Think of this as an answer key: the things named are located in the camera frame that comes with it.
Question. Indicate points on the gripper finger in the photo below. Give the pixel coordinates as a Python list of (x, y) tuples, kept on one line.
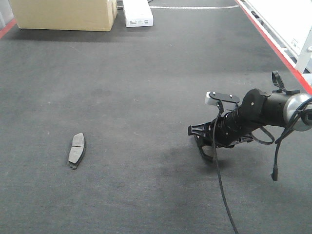
[(201, 130), (201, 143)]

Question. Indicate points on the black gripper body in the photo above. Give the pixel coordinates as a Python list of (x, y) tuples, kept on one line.
[(230, 128)]

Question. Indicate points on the grey brake pad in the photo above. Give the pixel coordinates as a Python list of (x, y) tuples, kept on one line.
[(208, 151), (77, 150)]

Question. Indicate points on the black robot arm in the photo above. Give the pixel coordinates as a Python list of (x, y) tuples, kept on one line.
[(257, 109)]

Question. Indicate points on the white flat box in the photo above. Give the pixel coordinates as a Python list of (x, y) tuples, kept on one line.
[(137, 13)]

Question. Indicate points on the cardboard box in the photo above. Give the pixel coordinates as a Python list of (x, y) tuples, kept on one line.
[(77, 15)]

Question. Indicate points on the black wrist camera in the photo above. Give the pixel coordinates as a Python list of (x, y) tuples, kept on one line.
[(212, 98)]

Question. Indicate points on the red conveyor edge rail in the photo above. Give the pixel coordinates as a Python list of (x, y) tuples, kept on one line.
[(305, 77)]

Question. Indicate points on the white machine side frame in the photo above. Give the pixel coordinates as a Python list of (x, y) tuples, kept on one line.
[(291, 22)]

